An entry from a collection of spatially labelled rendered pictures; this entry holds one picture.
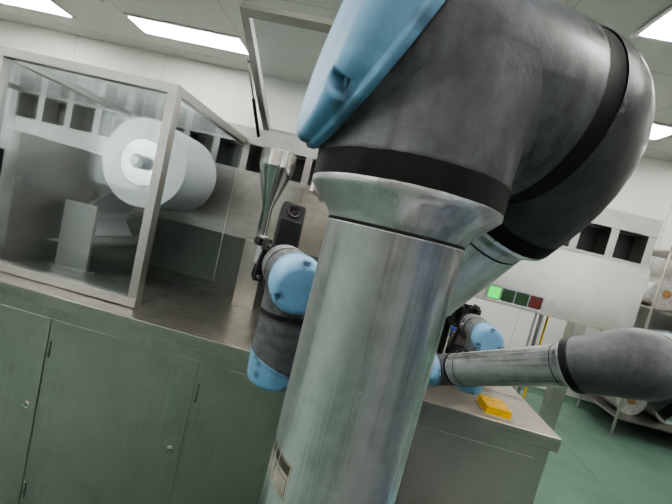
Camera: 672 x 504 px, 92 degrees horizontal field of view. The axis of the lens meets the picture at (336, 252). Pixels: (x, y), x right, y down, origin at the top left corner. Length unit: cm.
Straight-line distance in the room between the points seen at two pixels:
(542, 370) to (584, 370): 7
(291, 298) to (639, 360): 53
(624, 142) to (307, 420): 23
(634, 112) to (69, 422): 145
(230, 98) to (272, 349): 411
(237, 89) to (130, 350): 366
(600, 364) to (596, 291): 115
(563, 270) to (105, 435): 182
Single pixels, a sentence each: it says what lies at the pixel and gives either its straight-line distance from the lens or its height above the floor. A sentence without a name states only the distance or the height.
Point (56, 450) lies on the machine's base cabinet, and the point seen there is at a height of 40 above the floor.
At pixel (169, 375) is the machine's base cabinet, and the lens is 117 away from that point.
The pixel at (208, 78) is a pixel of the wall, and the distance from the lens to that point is 464.
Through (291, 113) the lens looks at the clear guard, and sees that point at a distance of 155.
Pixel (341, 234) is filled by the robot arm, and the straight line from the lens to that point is 18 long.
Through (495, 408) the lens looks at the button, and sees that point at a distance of 109.
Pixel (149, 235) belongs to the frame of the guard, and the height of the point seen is 114.
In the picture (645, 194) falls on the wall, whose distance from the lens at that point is 487.
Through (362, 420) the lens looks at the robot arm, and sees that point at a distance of 19.
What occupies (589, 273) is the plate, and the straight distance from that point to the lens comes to 179.
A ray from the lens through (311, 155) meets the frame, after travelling 157.
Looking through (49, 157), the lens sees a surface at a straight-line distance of 141.
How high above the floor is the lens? 131
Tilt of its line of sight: 5 degrees down
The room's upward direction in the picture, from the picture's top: 14 degrees clockwise
